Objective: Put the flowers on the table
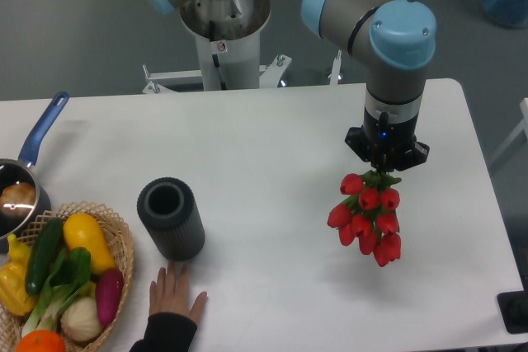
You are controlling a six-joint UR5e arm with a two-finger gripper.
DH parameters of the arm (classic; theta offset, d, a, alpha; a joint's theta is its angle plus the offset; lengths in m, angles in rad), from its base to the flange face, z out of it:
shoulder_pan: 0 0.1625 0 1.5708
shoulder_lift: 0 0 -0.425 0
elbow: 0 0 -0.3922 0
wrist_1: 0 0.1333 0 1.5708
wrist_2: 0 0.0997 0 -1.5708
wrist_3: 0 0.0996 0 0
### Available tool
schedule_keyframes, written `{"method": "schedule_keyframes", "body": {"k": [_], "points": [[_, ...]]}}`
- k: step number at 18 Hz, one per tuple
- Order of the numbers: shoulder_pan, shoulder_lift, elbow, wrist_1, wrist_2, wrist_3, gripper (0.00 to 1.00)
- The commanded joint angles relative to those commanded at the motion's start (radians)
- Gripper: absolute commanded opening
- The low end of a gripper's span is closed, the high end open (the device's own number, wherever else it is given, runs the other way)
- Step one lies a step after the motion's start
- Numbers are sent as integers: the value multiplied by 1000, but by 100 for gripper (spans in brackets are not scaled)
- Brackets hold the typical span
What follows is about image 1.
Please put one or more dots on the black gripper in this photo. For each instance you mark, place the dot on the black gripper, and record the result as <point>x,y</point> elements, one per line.
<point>387,146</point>

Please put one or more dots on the red tulip bouquet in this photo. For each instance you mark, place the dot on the red tulip bouquet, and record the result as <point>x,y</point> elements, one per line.
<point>368,215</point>

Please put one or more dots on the black sleeved forearm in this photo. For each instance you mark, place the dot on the black sleeved forearm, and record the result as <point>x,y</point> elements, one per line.
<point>166,332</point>

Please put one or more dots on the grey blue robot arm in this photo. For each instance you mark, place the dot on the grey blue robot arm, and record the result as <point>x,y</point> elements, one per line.
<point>394,39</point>

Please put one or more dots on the person's bare hand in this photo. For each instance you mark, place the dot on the person's bare hand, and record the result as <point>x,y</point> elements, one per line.
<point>170,293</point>

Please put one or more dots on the black device at edge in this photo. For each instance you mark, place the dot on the black device at edge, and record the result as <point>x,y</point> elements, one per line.
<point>513,308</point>

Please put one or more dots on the dark grey ribbed vase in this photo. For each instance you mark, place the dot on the dark grey ribbed vase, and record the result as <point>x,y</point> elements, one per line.
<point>167,208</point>

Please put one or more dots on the purple eggplant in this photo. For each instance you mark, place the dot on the purple eggplant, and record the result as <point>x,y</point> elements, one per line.
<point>108,292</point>

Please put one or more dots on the yellow squash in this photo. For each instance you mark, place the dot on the yellow squash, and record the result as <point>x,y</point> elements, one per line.
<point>83,230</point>

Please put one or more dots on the green bok choy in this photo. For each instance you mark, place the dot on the green bok choy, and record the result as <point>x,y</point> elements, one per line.
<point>70,273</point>

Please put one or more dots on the white garlic bulb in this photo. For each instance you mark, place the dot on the white garlic bulb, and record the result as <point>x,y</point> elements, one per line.
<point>80,322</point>

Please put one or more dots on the green cucumber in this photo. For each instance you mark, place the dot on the green cucumber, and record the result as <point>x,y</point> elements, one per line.
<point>42,255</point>

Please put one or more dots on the brown bread bun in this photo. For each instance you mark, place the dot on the brown bread bun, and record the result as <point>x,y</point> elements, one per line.
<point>18,200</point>

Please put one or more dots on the orange fruit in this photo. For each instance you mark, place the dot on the orange fruit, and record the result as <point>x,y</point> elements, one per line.
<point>41,341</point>

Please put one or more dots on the yellow bell pepper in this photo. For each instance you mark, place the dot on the yellow bell pepper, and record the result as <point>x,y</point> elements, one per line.
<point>14,296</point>

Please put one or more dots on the white furniture frame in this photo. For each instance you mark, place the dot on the white furniture frame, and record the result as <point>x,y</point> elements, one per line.
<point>511,143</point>

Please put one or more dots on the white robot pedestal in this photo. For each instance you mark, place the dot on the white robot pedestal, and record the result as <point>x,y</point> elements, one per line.
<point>227,34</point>

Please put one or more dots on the blue handled saucepan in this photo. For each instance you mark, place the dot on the blue handled saucepan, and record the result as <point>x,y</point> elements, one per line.
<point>21,169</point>

